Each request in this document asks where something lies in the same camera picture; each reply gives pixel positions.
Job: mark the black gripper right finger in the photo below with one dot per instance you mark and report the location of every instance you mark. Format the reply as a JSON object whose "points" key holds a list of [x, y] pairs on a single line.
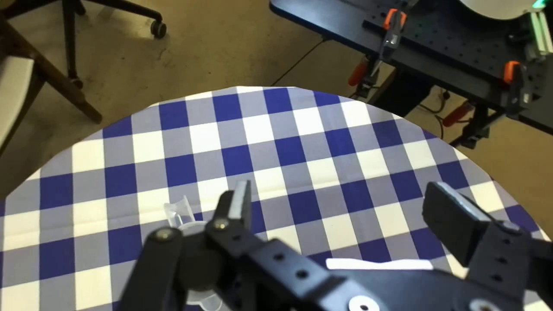
{"points": [[454, 221]]}

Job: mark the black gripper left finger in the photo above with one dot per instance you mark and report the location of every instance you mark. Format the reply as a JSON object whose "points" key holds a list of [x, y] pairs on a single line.
{"points": [[232, 215]]}

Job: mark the clear plastic jug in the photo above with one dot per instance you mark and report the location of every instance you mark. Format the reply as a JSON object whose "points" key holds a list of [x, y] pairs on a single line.
{"points": [[180, 217]]}

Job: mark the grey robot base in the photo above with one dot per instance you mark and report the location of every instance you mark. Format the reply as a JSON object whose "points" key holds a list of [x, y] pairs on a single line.
{"points": [[503, 10]]}

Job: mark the dark robot base table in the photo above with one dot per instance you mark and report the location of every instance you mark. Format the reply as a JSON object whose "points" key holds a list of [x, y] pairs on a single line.
{"points": [[342, 22]]}

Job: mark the blue white checkered tablecloth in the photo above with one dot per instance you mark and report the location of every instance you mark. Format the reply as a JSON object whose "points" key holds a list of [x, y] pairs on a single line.
{"points": [[330, 177]]}

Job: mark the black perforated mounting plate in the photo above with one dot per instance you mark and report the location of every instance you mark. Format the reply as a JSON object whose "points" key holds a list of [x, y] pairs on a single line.
{"points": [[453, 34]]}

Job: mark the orange black clamp left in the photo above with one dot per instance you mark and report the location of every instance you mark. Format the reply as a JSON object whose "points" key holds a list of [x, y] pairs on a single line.
{"points": [[363, 81]]}

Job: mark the wooden chair with cushion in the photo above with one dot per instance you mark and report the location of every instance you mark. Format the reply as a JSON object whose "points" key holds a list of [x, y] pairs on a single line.
{"points": [[22, 74]]}

